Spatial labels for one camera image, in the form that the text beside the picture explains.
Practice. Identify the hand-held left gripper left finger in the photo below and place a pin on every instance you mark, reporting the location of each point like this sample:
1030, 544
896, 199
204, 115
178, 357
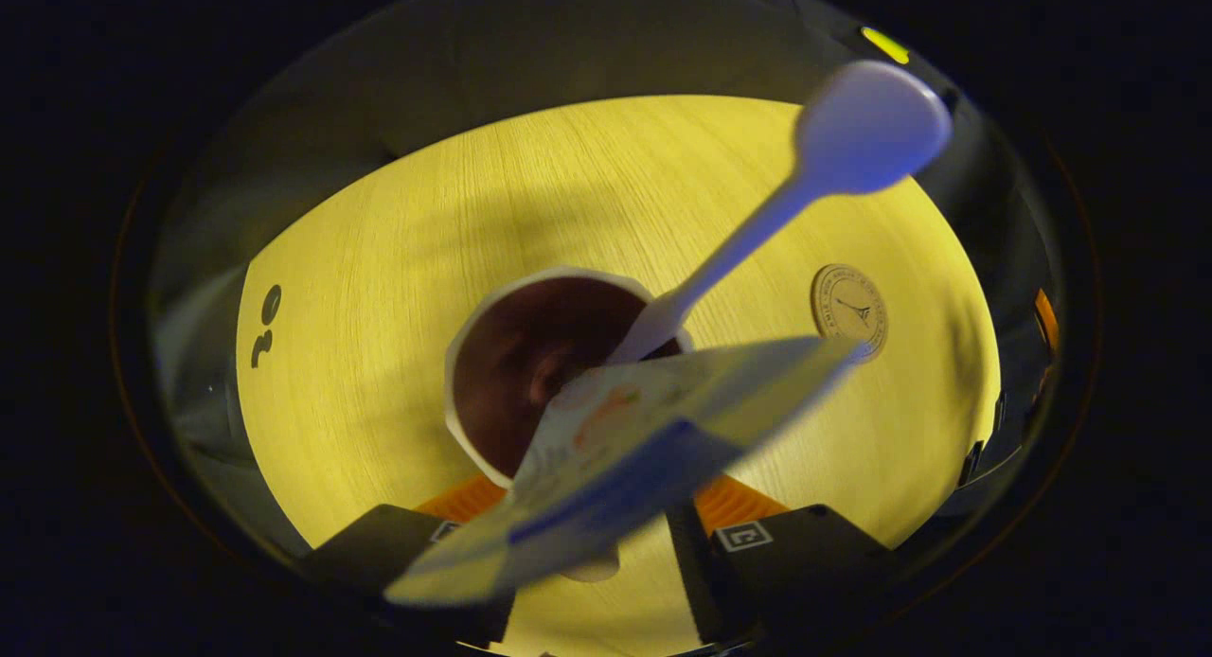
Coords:
379, 553

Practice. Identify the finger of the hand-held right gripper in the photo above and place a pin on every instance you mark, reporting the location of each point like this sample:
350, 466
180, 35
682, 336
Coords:
1045, 321

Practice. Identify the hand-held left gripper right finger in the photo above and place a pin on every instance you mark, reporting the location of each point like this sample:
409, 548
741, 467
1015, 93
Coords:
814, 562

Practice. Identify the round brown coaster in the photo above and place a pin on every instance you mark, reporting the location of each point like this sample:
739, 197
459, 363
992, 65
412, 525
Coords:
847, 309

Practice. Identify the white toothpaste tube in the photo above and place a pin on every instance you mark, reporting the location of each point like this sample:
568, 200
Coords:
615, 449

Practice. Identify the white toothbrush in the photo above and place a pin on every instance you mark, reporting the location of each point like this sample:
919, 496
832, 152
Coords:
852, 127

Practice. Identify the black desk edge bracket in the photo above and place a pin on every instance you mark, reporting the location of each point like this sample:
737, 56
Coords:
971, 463

